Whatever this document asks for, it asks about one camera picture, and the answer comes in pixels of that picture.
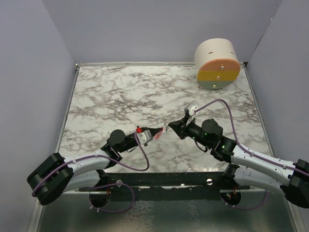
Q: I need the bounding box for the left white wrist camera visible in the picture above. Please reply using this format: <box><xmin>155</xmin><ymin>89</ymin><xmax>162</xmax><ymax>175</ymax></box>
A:
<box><xmin>136</xmin><ymin>126</ymin><xmax>154</xmax><ymax>146</ymax></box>

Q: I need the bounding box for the black front mounting bar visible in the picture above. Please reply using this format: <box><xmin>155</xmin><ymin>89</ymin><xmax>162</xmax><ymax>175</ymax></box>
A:
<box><xmin>79</xmin><ymin>166</ymin><xmax>252</xmax><ymax>201</ymax></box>

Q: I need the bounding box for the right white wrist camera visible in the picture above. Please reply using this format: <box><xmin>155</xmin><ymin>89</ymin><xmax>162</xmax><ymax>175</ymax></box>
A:
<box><xmin>184</xmin><ymin>102</ymin><xmax>198</xmax><ymax>121</ymax></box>

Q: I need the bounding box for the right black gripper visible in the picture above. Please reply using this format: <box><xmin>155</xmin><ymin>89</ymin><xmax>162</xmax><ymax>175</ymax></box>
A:
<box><xmin>169</xmin><ymin>116</ymin><xmax>212</xmax><ymax>149</ymax></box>

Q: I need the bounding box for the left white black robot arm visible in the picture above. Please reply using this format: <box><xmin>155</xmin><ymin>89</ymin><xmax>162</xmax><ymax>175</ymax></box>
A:
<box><xmin>27</xmin><ymin>127</ymin><xmax>163</xmax><ymax>205</ymax></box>

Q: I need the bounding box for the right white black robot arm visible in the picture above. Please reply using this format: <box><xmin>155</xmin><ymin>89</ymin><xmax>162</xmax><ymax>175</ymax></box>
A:
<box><xmin>168</xmin><ymin>118</ymin><xmax>309</xmax><ymax>208</ymax></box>

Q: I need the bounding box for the pink tag metal keyring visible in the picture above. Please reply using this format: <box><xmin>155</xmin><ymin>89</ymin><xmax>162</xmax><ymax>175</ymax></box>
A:
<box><xmin>154</xmin><ymin>122</ymin><xmax>169</xmax><ymax>140</ymax></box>

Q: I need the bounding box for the aluminium table frame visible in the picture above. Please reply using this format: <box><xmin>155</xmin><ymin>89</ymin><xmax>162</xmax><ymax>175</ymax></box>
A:
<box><xmin>26</xmin><ymin>61</ymin><xmax>309</xmax><ymax>232</ymax></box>

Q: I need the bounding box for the beige cylinder striped key holder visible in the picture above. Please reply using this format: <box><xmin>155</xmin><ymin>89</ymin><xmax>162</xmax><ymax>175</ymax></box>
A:
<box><xmin>194</xmin><ymin>38</ymin><xmax>240</xmax><ymax>90</ymax></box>

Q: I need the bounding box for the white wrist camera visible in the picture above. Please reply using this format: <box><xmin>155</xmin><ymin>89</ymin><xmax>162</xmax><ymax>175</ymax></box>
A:
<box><xmin>184</xmin><ymin>102</ymin><xmax>198</xmax><ymax>121</ymax></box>
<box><xmin>136</xmin><ymin>126</ymin><xmax>154</xmax><ymax>146</ymax></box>

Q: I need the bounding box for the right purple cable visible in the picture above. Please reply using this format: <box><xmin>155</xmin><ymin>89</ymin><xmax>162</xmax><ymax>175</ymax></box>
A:
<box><xmin>193</xmin><ymin>99</ymin><xmax>309</xmax><ymax>210</ymax></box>

